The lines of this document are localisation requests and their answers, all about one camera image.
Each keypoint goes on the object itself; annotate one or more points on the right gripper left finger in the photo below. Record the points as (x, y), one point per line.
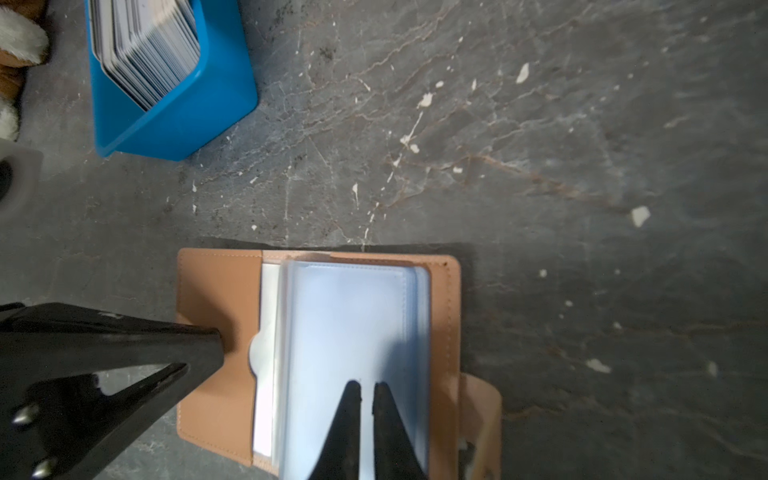
(340, 454)

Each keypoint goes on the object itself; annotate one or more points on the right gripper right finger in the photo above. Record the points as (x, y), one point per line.
(394, 456)

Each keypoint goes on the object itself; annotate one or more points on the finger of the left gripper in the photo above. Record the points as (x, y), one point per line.
(78, 385)

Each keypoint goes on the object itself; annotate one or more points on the blue card box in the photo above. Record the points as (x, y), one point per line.
(219, 92)

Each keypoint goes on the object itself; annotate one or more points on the stack of credit cards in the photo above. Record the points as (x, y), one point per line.
(145, 47)

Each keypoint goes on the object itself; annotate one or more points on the white teddy bear brown shirt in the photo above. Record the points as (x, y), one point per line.
(24, 44)

